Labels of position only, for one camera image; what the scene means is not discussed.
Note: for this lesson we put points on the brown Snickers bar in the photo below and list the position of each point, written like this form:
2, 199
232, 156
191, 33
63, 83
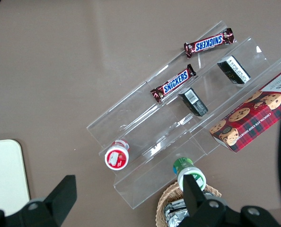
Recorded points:
209, 43
173, 83

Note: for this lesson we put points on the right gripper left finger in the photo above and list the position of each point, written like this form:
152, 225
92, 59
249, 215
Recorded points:
60, 196

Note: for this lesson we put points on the brown wicker basket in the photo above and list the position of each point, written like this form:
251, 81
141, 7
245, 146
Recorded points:
165, 198

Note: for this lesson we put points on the silver foil packet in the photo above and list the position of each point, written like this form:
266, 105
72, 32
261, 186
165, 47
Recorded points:
174, 212

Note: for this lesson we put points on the green yogurt cup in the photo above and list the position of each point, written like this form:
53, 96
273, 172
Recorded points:
181, 165

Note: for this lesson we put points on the small black carton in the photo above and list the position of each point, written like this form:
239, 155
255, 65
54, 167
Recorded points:
234, 70
193, 102

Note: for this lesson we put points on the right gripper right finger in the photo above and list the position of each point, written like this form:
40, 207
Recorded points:
192, 196

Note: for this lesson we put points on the red yogurt cup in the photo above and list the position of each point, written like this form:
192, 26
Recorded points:
116, 157

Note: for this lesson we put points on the red tartan cookie box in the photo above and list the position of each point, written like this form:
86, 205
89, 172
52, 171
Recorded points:
249, 118

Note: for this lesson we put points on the beige plastic tray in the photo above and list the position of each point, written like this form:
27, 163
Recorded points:
5, 177

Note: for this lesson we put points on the clear acrylic step stand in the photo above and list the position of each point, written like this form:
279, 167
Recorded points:
154, 132

